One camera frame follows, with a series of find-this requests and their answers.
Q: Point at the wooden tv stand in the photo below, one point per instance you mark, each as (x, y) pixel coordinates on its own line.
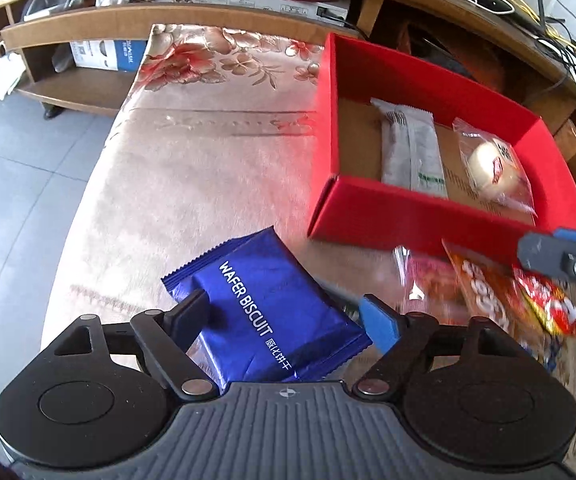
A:
(93, 87)

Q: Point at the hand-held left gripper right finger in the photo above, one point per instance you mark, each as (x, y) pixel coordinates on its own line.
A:
(378, 321)

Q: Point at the clear pink snack packet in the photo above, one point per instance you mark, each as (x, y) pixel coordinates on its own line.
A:
(427, 280)

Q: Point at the clear packet with round bun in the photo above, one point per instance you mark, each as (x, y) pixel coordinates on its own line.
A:
(487, 165)

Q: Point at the red cardboard box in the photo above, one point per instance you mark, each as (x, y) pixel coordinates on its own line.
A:
(367, 210)

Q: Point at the blue wafer biscuit packet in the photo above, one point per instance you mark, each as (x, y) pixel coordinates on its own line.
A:
(253, 300)

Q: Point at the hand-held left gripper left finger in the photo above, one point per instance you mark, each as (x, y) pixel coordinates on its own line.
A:
(190, 312)

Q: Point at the blue white carton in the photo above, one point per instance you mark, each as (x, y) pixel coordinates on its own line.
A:
(110, 55)

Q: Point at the red yellow snack packet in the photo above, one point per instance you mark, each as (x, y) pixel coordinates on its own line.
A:
(552, 305)

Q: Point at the silver disc player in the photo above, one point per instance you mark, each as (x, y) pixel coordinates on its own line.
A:
(248, 0)

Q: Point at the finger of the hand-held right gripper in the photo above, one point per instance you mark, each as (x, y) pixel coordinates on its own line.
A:
(557, 255)

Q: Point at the white plastic bag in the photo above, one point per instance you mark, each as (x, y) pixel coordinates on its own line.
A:
(8, 77)

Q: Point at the large orange snack bag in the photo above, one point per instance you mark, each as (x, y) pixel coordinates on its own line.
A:
(482, 295)

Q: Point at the grey white snack packet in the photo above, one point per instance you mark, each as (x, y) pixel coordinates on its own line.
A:
(412, 150)

